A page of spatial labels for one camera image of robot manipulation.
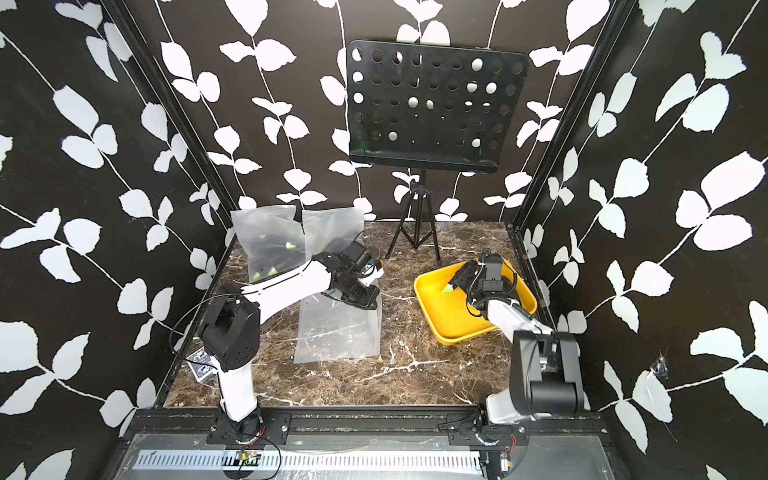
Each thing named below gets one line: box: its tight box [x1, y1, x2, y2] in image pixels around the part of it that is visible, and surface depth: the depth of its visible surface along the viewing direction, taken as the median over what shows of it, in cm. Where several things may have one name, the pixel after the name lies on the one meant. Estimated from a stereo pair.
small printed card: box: [186, 346, 218, 382], surface depth 84 cm
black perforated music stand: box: [348, 40, 529, 264], surface depth 67 cm
